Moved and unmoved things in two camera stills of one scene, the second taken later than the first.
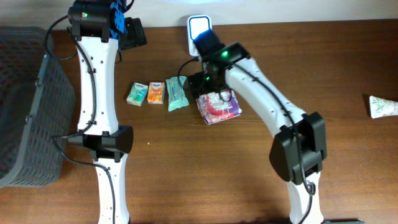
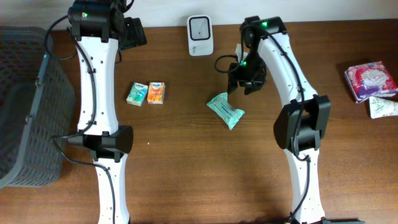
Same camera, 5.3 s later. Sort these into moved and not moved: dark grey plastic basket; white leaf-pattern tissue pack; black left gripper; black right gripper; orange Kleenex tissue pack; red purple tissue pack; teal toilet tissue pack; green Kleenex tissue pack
Moved: red purple tissue pack; teal toilet tissue pack; black right gripper
Not moved: white leaf-pattern tissue pack; orange Kleenex tissue pack; black left gripper; dark grey plastic basket; green Kleenex tissue pack
